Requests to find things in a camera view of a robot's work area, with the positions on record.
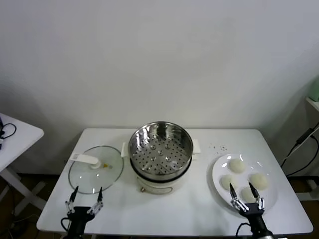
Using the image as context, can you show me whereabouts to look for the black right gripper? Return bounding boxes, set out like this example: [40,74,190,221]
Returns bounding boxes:
[229,182,265,220]

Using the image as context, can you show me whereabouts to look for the black power adapter with cable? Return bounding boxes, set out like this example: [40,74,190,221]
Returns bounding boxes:
[281,123,319,167]

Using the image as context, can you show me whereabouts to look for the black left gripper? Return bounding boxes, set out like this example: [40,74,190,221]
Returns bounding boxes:
[64,185,104,223]

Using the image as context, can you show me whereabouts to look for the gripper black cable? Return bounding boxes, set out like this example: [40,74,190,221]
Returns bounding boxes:
[60,217,72,236]
[236,223,250,238]

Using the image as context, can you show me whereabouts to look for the glass lid with white handle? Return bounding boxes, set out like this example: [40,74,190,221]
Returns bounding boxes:
[68,145,125,194]

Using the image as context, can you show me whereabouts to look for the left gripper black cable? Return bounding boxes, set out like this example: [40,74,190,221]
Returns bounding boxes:
[60,217,72,236]

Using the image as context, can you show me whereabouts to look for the cream electric cooking pot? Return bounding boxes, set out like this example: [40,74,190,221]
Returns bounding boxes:
[121,149,200,194]

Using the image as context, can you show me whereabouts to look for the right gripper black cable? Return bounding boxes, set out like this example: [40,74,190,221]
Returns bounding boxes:
[236,223,250,238]

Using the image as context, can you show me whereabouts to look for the thin black looped cable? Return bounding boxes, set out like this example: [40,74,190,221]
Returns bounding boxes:
[0,123,17,140]

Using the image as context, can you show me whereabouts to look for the white oval plate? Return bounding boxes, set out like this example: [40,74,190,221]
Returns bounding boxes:
[206,153,279,212]

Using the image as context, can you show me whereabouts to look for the white folding side table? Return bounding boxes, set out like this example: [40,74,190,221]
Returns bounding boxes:
[0,113,47,217]

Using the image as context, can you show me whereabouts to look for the white steamed baozi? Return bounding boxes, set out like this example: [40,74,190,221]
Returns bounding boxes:
[249,172,270,191]
[228,159,247,173]
[240,186,260,203]
[219,174,236,190]

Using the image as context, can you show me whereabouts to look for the steel perforated steamer basket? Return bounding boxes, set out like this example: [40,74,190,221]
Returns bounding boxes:
[121,121,201,175]

